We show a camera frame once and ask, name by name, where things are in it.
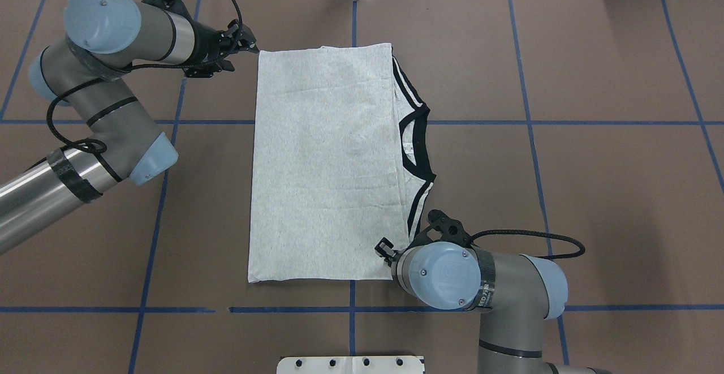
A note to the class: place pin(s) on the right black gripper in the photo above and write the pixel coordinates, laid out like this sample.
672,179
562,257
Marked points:
386,248

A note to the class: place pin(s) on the grey cartoon print t-shirt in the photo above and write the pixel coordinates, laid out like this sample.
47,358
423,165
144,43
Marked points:
339,162

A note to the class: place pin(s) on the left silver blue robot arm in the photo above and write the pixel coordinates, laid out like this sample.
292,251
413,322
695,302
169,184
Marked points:
107,135

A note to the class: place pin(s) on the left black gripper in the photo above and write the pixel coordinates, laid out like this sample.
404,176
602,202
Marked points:
207,44

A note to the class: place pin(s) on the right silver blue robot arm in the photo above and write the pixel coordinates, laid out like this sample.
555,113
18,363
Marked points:
514,294

